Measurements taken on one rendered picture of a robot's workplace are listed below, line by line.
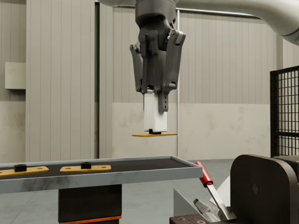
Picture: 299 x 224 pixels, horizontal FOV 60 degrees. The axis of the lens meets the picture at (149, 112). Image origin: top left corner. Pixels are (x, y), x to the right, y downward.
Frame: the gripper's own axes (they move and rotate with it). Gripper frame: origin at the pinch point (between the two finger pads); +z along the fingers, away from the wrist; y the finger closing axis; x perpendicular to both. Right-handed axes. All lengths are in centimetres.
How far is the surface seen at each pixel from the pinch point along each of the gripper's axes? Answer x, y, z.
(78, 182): -15.0, -0.1, 10.4
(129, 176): -7.9, 2.8, 10.0
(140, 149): 381, -489, 85
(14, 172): -21.3, -10.0, 9.6
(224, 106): 587, -378, -28
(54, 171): -15.6, -7.9, 9.9
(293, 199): 5.0, 21.7, 11.6
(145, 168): -2.3, -0.1, 9.9
